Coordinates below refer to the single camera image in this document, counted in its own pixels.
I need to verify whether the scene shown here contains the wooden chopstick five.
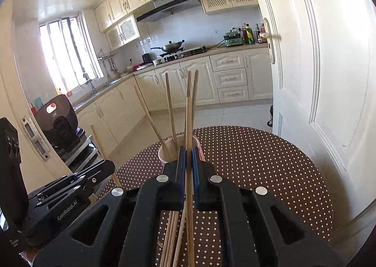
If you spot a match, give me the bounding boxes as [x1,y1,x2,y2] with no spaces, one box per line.
[159,211,173,267]

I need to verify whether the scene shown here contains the wooden chopstick three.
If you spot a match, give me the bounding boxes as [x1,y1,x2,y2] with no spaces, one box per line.
[90,124,122,187]

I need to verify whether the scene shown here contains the wooden chopstick six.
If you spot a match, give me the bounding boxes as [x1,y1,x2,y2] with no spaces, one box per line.
[163,211,177,267]

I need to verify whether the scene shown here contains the wooden chopstick seven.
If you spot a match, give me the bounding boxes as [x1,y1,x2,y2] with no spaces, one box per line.
[166,211,180,267]

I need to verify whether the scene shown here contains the wooden chopstick ten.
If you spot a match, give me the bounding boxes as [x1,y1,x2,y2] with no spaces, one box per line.
[173,208,186,267]

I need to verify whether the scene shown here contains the wooden chopstick four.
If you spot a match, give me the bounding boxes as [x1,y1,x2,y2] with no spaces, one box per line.
[185,96,195,267]

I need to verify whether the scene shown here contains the wooden chopstick one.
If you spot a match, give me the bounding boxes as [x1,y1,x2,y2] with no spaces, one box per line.
[134,85,173,158]

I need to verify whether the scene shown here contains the wooden chopstick eight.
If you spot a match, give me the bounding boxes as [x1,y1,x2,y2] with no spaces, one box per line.
[165,72,178,154]

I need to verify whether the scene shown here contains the wooden chopstick two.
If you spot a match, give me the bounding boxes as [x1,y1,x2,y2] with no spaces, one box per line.
[186,71,192,97]

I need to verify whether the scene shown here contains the wooden chopstick nine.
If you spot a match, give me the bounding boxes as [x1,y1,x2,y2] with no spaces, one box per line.
[191,70,200,129]

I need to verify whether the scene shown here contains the kitchen window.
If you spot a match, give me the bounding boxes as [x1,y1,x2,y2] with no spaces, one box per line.
[39,14,103,94]

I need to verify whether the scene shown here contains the metal shelf rack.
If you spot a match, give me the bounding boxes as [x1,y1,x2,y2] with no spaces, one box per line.
[61,135,103,173]

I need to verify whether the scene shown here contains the brown polka dot tablecloth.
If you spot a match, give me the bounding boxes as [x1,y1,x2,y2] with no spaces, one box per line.
[109,126,333,266]

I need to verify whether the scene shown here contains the door strike plate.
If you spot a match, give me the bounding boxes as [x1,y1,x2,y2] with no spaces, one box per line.
[20,116,50,162]

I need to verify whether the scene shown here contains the black air fryer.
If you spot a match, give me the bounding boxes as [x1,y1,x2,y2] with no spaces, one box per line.
[35,94,85,156]

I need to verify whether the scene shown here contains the pink cylindrical cup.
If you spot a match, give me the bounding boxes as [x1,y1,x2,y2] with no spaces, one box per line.
[157,133,206,165]

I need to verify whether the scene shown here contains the chrome sink faucet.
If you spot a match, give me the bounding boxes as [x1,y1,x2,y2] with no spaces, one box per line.
[83,72,97,94]

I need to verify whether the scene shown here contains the black electric kettle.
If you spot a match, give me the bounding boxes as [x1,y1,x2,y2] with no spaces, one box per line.
[142,53,153,64]

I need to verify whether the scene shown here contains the cream lower cabinets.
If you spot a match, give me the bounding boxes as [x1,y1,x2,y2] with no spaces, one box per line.
[76,47,273,154]

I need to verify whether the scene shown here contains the black wok with lid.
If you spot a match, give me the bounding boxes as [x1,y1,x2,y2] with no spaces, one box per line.
[151,40,185,53]

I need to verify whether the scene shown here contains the black gas stove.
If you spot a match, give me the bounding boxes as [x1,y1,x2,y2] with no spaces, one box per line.
[158,46,208,62]

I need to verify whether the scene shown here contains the green yellow bottle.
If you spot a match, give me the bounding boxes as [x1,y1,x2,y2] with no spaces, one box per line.
[245,23,255,45]

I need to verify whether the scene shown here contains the green electric cooker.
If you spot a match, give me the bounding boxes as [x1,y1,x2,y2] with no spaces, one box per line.
[224,28,243,47]

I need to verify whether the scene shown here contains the black range hood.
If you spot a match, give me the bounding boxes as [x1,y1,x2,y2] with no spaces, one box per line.
[136,0,201,23]

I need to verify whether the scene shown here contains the dark sauce bottle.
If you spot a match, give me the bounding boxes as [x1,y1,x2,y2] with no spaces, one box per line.
[255,23,262,43]

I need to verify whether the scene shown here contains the white panel door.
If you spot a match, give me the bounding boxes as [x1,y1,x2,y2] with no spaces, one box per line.
[259,0,375,243]

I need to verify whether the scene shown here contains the wall utensil rack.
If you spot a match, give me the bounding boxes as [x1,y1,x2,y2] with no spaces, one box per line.
[97,49,121,79]

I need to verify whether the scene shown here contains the silver door handle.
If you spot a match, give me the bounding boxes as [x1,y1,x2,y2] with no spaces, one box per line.
[261,17,282,65]

